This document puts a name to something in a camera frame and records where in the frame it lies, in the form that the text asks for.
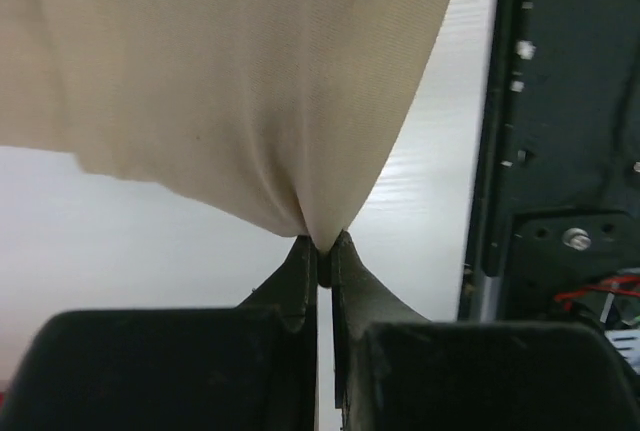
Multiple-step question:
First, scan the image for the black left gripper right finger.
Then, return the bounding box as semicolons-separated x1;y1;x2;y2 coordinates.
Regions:
329;233;639;430

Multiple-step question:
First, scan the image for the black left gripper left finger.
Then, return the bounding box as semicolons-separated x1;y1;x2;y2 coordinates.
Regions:
4;237;318;431

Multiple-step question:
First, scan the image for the beige t-shirt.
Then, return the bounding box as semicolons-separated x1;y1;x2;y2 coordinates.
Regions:
1;0;450;251

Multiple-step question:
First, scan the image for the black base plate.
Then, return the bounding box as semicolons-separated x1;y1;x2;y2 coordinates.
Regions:
458;0;639;335

